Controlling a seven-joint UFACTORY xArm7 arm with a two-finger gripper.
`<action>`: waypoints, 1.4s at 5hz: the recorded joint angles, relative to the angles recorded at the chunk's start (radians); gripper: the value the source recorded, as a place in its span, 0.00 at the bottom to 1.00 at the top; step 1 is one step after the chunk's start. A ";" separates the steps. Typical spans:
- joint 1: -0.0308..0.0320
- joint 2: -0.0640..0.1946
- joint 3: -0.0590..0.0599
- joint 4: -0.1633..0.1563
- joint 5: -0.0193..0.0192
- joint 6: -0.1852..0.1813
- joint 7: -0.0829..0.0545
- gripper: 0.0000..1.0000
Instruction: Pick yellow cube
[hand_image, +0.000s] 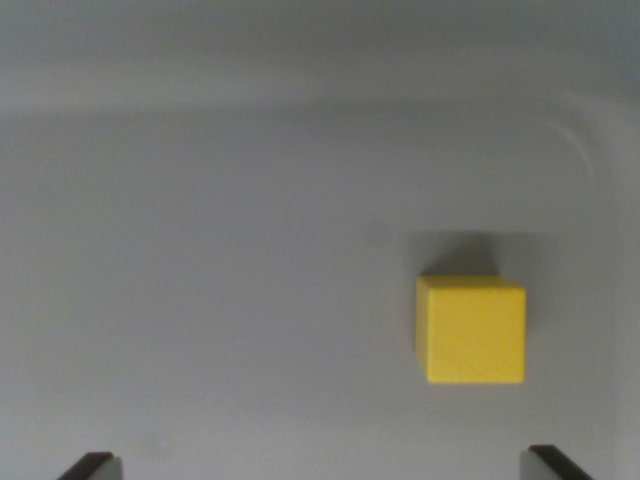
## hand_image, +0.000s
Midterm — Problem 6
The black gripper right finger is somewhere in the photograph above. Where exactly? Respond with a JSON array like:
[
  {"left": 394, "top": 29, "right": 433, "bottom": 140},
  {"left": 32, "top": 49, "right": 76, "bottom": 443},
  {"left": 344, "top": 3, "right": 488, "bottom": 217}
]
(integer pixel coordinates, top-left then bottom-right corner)
[{"left": 519, "top": 444, "right": 597, "bottom": 480}]

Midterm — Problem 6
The yellow cube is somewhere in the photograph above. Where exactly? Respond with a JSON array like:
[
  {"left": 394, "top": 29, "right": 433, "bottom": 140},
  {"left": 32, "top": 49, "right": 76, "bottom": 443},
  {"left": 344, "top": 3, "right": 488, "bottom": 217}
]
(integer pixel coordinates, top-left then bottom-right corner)
[{"left": 415, "top": 274, "right": 528, "bottom": 385}]

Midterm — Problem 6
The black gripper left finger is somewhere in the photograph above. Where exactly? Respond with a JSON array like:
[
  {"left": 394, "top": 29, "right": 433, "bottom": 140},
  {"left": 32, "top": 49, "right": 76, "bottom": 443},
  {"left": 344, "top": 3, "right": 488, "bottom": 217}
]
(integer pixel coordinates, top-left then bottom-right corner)
[{"left": 57, "top": 451, "right": 124, "bottom": 480}]

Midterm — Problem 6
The white plastic bin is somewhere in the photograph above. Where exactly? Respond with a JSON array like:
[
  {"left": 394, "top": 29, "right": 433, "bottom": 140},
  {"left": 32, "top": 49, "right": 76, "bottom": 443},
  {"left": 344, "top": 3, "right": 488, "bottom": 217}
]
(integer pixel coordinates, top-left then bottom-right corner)
[{"left": 0, "top": 0, "right": 640, "bottom": 480}]

